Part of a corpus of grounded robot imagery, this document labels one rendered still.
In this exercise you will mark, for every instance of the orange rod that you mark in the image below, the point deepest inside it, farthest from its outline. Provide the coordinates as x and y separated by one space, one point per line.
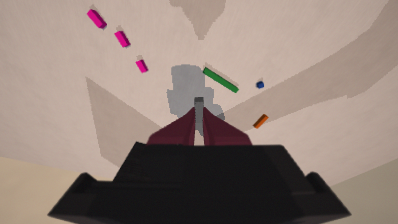
260 121

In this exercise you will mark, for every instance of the grey rod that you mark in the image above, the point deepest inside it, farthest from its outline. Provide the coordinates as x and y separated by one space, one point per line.
198 106

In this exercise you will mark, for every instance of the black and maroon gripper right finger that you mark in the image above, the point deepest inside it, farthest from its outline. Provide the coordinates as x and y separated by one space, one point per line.
220 132

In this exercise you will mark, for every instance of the green rod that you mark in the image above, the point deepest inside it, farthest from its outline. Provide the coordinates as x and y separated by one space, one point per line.
220 80

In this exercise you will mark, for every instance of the small blue cube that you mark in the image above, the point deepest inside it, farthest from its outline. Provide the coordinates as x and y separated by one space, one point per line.
260 84

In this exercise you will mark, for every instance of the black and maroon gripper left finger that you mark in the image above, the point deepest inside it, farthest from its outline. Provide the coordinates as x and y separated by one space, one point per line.
176 132

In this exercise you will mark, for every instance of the magenta rod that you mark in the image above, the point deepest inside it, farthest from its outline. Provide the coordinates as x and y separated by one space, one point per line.
96 18
122 38
141 65

